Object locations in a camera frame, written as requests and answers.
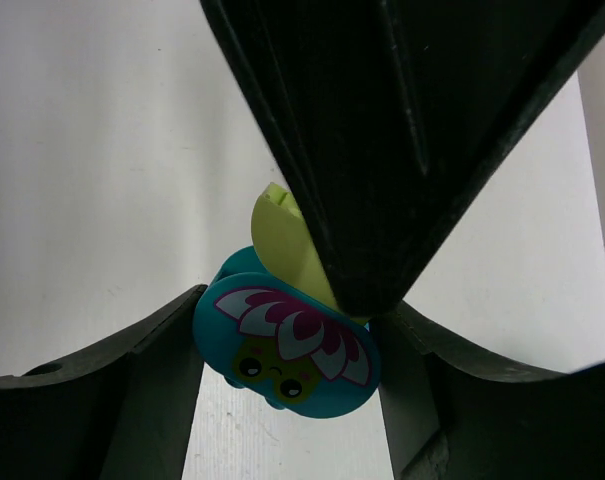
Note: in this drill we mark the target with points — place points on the teal painted face lego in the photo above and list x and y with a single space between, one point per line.
263 335

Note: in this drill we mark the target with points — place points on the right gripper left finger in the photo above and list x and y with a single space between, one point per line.
121 408

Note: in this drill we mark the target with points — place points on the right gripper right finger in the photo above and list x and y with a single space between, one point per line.
455 410

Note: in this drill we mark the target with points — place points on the light green lego brick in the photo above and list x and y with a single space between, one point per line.
284 246

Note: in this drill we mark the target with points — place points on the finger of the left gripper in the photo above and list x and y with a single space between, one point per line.
387 118

